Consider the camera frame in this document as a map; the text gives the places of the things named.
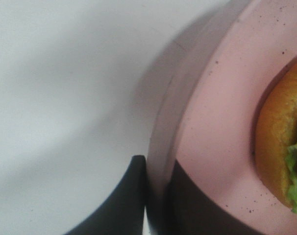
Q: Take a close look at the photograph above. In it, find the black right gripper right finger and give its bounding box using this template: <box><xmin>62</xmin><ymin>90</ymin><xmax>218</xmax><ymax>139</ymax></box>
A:
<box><xmin>148</xmin><ymin>163</ymin><xmax>259</xmax><ymax>235</ymax></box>

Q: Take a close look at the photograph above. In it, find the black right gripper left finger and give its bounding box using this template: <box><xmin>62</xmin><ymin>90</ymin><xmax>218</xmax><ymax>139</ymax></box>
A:
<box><xmin>67</xmin><ymin>155</ymin><xmax>147</xmax><ymax>235</ymax></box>

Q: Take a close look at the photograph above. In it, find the pink round plate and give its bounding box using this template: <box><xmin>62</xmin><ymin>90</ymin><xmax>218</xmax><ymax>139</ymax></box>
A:
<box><xmin>147</xmin><ymin>0</ymin><xmax>297</xmax><ymax>235</ymax></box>

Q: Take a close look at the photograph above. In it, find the burger with lettuce and tomato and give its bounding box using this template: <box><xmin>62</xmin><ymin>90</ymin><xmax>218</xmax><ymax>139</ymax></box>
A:
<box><xmin>254</xmin><ymin>62</ymin><xmax>297</xmax><ymax>214</ymax></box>

